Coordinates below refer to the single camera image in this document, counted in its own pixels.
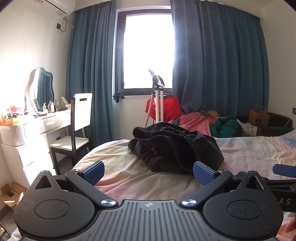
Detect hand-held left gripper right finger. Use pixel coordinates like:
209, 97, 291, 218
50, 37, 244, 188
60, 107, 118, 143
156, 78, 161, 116
181, 161, 272, 209

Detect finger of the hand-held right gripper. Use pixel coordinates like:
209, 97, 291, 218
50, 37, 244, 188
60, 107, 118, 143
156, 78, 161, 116
272, 163, 296, 179

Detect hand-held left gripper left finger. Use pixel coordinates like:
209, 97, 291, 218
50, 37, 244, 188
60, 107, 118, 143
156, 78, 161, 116
29, 160, 117, 209

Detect black pants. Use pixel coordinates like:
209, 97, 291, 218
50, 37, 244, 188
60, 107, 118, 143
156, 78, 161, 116
128, 122, 225, 175

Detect person's right hand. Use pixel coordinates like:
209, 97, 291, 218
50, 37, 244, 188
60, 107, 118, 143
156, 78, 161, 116
285, 217, 296, 234

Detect bed with pastel sheet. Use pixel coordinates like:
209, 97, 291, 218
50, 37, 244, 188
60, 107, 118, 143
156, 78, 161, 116
10, 130, 296, 241

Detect black armchair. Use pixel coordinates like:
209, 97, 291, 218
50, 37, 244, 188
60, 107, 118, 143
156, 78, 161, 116
236, 112, 295, 137

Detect green cloth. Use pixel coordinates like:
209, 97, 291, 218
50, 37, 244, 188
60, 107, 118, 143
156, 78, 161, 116
211, 115, 240, 138

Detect pink cloth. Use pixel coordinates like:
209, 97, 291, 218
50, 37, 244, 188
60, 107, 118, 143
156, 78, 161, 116
179, 112, 216, 136

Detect white cloth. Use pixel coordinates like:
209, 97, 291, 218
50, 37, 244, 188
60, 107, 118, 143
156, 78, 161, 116
237, 119, 258, 137

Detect brown paper bag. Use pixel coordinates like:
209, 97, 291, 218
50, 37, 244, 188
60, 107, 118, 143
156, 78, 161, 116
248, 103, 271, 128

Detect beige cloth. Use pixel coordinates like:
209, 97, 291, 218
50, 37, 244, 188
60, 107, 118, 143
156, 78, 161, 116
200, 109, 226, 118

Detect white dressing table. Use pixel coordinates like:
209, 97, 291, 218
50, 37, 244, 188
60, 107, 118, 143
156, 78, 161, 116
0, 109, 72, 186

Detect black and white chair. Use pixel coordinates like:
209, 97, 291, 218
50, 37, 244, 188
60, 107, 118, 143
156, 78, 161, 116
49, 93, 93, 175

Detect red cloth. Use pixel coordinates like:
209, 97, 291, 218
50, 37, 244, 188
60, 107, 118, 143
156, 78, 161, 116
145, 95, 183, 121

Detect row of cosmetic bottles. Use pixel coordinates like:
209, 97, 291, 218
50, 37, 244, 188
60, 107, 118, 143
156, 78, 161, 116
42, 96, 71, 114

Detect dark curtain tieback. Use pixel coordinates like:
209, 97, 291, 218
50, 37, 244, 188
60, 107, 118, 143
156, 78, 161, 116
112, 92, 125, 103

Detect garment steamer stand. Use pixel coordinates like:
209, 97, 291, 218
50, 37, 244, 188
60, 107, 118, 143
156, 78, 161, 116
143, 68, 166, 128

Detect cardboard box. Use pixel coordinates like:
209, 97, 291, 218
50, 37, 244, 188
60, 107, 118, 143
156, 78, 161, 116
0, 183, 26, 211

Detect white ribbed container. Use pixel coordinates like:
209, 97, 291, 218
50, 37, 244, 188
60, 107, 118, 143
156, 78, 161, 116
0, 124, 26, 147

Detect orange box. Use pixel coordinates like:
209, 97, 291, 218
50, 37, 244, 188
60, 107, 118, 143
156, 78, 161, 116
4, 116, 21, 126

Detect wavy white framed mirror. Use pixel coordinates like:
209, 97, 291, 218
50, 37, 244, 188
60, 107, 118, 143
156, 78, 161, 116
25, 67, 55, 112

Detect blue curtain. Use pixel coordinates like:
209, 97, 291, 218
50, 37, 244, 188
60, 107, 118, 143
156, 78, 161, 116
65, 2, 118, 149
170, 0, 271, 116

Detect dark framed window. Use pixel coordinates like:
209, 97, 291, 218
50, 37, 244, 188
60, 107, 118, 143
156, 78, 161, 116
114, 9, 175, 96

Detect white air conditioner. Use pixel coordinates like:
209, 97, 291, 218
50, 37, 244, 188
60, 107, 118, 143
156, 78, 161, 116
44, 0, 77, 15

